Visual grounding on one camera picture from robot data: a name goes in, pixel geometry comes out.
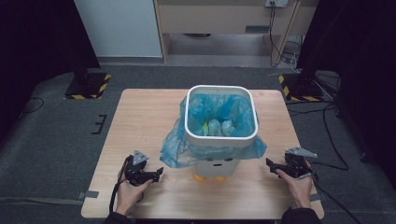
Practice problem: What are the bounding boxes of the white square bin rim ring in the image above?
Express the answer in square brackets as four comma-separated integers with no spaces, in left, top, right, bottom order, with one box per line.
[184,84,260,148]

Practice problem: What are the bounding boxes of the grey desk label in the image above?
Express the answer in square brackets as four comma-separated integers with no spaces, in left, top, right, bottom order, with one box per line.
[245,25,271,34]

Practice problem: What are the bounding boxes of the white wall socket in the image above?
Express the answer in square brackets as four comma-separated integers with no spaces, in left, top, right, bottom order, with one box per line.
[264,0,290,8]

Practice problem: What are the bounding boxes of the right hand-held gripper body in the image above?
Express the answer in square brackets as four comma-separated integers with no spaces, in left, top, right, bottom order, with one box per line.
[281,147,318,179]

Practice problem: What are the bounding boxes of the black socket cables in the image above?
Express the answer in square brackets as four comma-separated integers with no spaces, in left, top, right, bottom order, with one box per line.
[268,2,304,69]

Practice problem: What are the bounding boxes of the black curtain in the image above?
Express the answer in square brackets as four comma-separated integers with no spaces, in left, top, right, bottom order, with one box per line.
[0,0,101,138]
[296,0,396,188]

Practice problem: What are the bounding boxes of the white trash bin with face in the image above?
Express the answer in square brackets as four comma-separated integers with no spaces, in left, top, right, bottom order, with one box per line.
[193,158,241,183]

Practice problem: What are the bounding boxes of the white cabinet panel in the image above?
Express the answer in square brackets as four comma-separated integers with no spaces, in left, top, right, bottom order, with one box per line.
[74,0,163,59]

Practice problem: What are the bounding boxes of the black striped stand base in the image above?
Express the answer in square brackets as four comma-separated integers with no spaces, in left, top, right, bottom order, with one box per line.
[277,73,325,103]
[64,72,112,101]

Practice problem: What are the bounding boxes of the light wooden desk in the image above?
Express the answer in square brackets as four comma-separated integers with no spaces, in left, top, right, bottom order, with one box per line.
[153,0,319,64]

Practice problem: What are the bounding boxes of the black floor cable loop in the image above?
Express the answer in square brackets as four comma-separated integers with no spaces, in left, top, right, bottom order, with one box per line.
[18,96,45,119]

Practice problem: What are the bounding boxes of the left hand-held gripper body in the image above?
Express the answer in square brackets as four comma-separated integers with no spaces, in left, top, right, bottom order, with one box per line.
[124,149,154,187]

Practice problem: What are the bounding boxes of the person's right hand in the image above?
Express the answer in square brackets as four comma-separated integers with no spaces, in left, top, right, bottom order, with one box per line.
[275,169,314,210]

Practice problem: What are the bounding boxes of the right hand-held gripper cable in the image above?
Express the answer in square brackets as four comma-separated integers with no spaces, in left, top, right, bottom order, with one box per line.
[311,172,363,224]

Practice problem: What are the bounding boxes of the clear crumpled plastic wrapper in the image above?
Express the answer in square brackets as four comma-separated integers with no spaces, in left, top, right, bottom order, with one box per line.
[221,119,236,137]
[207,119,223,137]

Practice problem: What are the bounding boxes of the person's left hand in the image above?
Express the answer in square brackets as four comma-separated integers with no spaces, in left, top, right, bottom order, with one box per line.
[115,176,154,217]

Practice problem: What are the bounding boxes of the blue plastic trash bag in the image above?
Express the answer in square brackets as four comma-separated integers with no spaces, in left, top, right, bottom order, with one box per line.
[159,92,268,169]

